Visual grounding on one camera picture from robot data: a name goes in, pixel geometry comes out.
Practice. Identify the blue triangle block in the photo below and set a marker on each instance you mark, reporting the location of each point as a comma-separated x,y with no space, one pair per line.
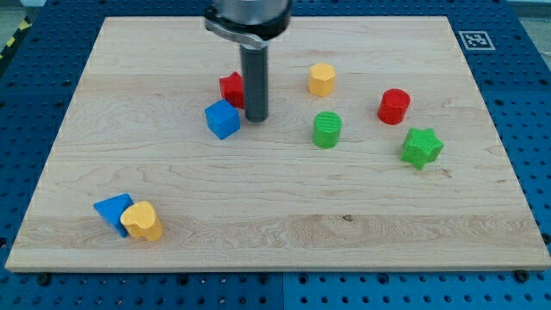
112,209

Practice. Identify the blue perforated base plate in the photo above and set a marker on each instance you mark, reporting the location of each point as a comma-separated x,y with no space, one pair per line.
43,73

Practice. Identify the red star block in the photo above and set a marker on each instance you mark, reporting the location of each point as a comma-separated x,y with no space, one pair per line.
232,89

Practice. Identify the blue cube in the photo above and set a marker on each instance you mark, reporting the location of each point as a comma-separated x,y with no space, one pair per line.
222,119

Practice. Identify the green star block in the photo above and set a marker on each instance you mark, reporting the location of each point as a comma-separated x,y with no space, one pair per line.
420,147

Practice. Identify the green cylinder block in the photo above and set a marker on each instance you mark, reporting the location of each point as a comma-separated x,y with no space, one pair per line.
327,127

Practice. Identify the wooden board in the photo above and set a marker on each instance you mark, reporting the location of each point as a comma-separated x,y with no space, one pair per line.
267,198

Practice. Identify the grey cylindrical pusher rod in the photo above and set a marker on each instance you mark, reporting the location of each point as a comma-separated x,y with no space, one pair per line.
254,67

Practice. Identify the yellow hexagon block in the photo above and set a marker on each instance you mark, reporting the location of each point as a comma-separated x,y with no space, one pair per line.
322,79

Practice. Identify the yellow heart block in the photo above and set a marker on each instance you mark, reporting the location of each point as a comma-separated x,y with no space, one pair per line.
141,221

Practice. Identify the red cylinder block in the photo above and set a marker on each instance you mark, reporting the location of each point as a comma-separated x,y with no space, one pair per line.
393,107

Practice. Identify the white fiducial marker tag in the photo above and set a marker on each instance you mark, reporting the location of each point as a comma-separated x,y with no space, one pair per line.
476,40

